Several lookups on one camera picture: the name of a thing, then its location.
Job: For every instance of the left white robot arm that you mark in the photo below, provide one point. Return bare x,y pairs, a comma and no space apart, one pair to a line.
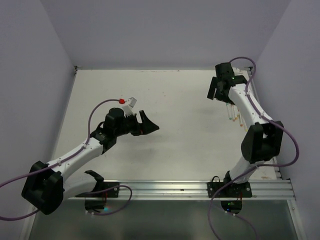
48,184

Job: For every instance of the light green cap marker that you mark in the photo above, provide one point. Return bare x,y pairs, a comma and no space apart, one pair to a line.
228,111

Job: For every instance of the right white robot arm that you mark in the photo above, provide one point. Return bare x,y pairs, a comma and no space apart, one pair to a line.
263,140

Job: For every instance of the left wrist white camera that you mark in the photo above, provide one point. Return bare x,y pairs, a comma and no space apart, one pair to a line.
128,106

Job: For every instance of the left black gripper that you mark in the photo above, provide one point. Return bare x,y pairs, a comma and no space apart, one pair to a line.
146,126

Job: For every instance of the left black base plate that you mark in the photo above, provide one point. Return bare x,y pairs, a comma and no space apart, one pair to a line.
111,189

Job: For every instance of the yellow cap marker front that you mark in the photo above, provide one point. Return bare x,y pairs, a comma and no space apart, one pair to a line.
237,114

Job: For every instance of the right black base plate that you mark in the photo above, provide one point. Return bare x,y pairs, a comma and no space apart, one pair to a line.
234,190

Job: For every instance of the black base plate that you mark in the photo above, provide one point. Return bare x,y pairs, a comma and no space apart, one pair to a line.
111,189
234,190

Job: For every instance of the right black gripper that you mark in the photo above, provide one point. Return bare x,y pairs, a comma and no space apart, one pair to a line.
211,94

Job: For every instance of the aluminium front rail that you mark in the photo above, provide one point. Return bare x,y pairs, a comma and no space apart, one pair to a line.
180,190

